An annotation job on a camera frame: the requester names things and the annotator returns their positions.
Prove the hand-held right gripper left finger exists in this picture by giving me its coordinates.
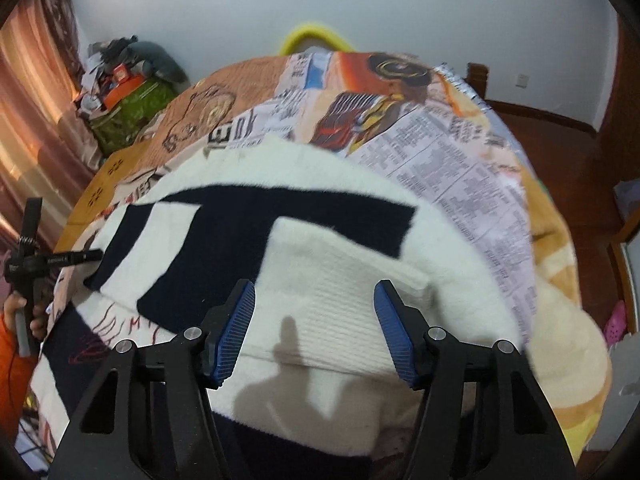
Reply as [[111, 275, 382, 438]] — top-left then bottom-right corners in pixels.
[[47, 279, 257, 480]]

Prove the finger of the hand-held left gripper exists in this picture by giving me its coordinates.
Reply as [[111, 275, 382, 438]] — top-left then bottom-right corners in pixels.
[[50, 248, 104, 268]]

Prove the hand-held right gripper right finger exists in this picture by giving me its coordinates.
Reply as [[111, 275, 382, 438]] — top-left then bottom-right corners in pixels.
[[374, 279, 578, 480]]

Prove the white and navy striped sweater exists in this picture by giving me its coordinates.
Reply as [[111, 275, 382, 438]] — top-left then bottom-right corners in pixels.
[[82, 135, 526, 480]]

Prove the person's left forearm orange sleeve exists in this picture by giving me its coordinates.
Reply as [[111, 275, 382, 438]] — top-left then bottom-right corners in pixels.
[[0, 317, 40, 433]]

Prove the person's left hand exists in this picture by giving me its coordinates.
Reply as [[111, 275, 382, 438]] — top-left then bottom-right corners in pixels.
[[2, 292, 49, 343]]

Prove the yellow paw print blanket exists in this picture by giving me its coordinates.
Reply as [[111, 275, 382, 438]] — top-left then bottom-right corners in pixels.
[[67, 149, 151, 233]]

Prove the green patterned bag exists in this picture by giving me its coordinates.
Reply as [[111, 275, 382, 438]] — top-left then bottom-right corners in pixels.
[[90, 77, 177, 157]]

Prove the pink striped curtain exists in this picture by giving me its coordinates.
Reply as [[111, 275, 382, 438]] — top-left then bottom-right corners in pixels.
[[0, 0, 103, 261]]

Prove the orange box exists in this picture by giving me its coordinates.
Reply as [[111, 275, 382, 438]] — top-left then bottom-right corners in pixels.
[[101, 65, 147, 109]]

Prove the printed blanket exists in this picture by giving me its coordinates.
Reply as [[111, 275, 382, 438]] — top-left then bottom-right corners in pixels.
[[15, 50, 538, 480]]

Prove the pink slipper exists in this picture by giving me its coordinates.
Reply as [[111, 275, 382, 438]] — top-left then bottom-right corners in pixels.
[[602, 300, 629, 347]]

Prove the white board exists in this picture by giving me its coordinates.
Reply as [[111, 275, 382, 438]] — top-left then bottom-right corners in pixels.
[[587, 330, 640, 453]]

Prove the light blue cloth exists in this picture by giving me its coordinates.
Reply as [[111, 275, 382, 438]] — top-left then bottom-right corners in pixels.
[[613, 177, 640, 222]]

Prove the wooden door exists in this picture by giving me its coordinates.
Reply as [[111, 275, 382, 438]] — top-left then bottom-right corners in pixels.
[[595, 10, 633, 133]]

